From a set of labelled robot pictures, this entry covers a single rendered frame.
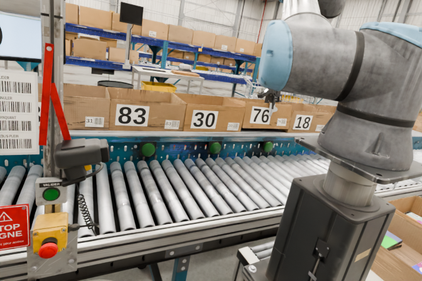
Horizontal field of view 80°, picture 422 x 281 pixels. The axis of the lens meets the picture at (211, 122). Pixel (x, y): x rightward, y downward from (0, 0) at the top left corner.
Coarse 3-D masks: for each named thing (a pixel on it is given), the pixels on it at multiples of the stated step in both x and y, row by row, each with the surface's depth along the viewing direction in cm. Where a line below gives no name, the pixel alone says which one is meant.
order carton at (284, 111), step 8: (240, 104) 163; (248, 104) 159; (256, 104) 161; (264, 104) 164; (280, 104) 170; (288, 104) 178; (248, 112) 160; (280, 112) 171; (288, 112) 175; (248, 120) 161; (272, 120) 170; (288, 120) 176; (256, 128) 165; (264, 128) 168; (272, 128) 171; (280, 128) 174
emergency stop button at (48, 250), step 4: (48, 244) 59; (52, 244) 60; (40, 248) 59; (44, 248) 59; (48, 248) 59; (52, 248) 59; (56, 248) 60; (40, 252) 58; (44, 252) 59; (48, 252) 59; (52, 252) 59; (56, 252) 60; (40, 256) 59; (44, 256) 59; (48, 256) 59; (52, 256) 60
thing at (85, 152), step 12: (60, 144) 60; (72, 144) 60; (84, 144) 60; (96, 144) 61; (60, 156) 58; (72, 156) 59; (84, 156) 60; (96, 156) 61; (108, 156) 63; (60, 168) 59; (72, 168) 61; (84, 168) 63; (72, 180) 62; (84, 180) 63
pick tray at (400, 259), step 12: (396, 216) 102; (396, 228) 102; (408, 228) 98; (420, 228) 95; (408, 240) 98; (420, 240) 95; (384, 252) 80; (396, 252) 93; (408, 252) 95; (420, 252) 95; (372, 264) 83; (384, 264) 80; (396, 264) 77; (408, 264) 88; (384, 276) 80; (396, 276) 77; (408, 276) 74; (420, 276) 72
